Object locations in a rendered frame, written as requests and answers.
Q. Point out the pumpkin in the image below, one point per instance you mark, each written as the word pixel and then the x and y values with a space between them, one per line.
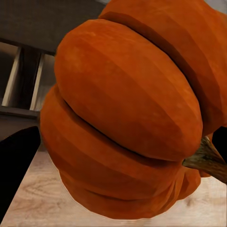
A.
pixel 139 93

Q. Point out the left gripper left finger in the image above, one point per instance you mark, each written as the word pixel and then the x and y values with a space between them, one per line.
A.
pixel 16 153

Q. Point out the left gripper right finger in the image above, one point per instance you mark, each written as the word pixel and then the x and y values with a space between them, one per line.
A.
pixel 219 140

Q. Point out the cabinet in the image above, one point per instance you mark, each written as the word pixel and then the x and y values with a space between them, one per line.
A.
pixel 30 33

